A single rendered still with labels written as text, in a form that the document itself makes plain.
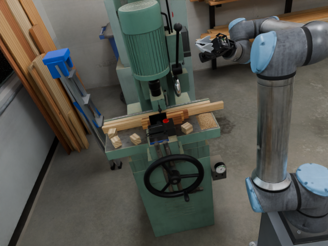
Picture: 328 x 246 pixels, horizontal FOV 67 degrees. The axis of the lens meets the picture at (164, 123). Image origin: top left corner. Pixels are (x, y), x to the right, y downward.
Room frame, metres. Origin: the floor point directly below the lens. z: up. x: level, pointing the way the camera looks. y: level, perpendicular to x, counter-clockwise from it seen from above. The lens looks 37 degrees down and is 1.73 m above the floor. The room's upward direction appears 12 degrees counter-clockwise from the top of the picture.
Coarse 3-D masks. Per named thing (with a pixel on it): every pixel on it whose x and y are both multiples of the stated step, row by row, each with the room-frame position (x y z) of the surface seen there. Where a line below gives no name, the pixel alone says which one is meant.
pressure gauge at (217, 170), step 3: (219, 162) 0.92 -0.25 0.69; (222, 162) 0.92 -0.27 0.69; (216, 165) 0.90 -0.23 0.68; (219, 165) 0.89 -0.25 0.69; (222, 165) 0.89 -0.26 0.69; (216, 168) 0.89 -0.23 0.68; (219, 168) 0.89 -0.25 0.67; (222, 168) 0.89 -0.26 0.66; (225, 168) 0.89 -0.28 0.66; (216, 171) 0.89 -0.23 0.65; (219, 171) 0.89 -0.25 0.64; (222, 171) 0.89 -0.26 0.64
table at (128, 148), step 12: (192, 120) 1.06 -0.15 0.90; (120, 132) 1.08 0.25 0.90; (132, 132) 1.06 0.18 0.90; (144, 132) 1.04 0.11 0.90; (180, 132) 0.98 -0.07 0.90; (192, 132) 0.96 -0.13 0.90; (204, 132) 0.95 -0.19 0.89; (216, 132) 0.95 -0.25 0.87; (108, 144) 1.00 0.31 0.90; (132, 144) 0.96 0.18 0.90; (144, 144) 0.95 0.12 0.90; (180, 144) 0.92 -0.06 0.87; (108, 156) 0.95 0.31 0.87; (120, 156) 0.95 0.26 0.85
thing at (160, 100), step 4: (152, 96) 1.11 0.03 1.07; (160, 96) 1.09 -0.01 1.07; (152, 100) 1.07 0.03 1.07; (156, 100) 1.07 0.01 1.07; (160, 100) 1.07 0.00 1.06; (164, 100) 1.07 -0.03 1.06; (152, 104) 1.06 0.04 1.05; (156, 104) 1.07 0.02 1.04; (160, 104) 1.07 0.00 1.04; (164, 104) 1.07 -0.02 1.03; (156, 108) 1.07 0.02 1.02; (164, 108) 1.07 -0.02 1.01
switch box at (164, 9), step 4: (160, 0) 1.39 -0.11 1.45; (164, 0) 1.39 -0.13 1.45; (168, 0) 1.39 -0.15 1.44; (164, 4) 1.39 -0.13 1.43; (168, 4) 1.39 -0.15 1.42; (164, 8) 1.39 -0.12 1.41; (164, 12) 1.39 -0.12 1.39; (164, 16) 1.39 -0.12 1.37; (164, 20) 1.39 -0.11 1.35; (168, 20) 1.39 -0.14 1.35; (172, 20) 1.39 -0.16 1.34; (164, 24) 1.39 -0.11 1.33; (172, 24) 1.39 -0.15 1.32
